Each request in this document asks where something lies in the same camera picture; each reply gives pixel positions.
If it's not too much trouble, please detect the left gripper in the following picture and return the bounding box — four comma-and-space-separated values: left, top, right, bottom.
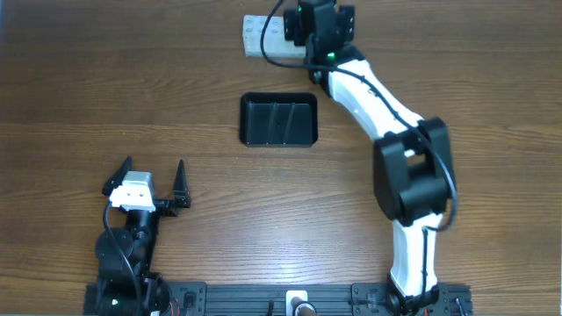
101, 155, 192, 218

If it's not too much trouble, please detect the clear test tube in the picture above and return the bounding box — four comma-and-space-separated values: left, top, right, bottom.
267, 103, 279, 145
283, 104, 297, 146

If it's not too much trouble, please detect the black tray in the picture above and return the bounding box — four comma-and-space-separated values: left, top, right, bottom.
239, 90, 320, 148

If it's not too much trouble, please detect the white test tube rack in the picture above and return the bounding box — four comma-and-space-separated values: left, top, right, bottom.
241, 14, 308, 59

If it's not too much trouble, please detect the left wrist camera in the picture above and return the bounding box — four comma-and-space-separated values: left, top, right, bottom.
108, 170, 158, 214

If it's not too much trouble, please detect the mounting rail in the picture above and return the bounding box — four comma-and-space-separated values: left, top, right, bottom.
83, 282, 474, 316

